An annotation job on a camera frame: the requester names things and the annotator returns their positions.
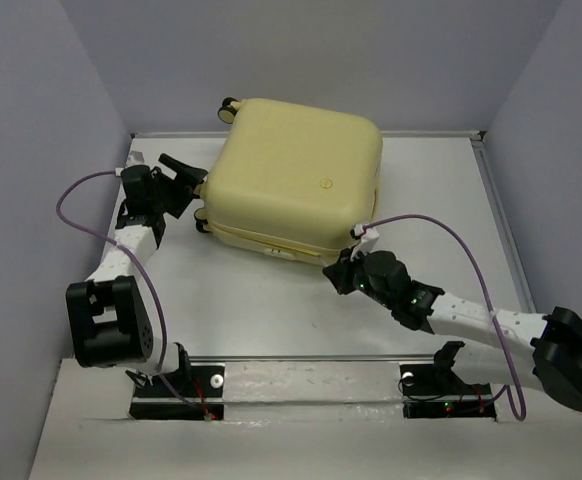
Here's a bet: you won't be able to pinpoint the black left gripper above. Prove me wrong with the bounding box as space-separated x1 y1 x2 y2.
152 154 208 218

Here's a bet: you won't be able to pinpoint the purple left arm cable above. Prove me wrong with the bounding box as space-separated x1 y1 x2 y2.
55 169 222 420

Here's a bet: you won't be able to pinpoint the yellow hard-shell suitcase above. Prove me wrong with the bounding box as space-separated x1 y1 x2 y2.
194 97 383 265

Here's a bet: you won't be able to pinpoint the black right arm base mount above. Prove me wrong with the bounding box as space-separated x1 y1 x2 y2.
398 364 497 420

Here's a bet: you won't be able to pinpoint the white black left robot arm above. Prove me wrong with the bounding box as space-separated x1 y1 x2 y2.
65 152 208 395

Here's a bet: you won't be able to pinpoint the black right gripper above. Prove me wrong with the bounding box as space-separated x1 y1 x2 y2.
321 246 395 310

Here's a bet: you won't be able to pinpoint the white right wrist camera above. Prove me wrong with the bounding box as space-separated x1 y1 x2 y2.
349 223 379 261

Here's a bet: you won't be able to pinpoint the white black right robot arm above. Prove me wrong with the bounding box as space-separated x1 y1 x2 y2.
322 250 582 412

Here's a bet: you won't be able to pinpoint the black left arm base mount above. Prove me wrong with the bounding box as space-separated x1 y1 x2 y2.
126 363 225 421

